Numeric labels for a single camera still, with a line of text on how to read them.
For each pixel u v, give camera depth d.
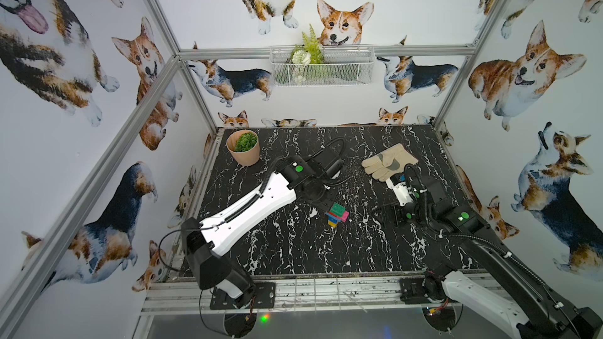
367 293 0.75
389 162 1.07
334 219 0.81
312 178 0.48
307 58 0.82
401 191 0.68
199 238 0.41
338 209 0.79
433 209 0.55
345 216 0.79
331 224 0.87
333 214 0.81
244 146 1.00
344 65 0.92
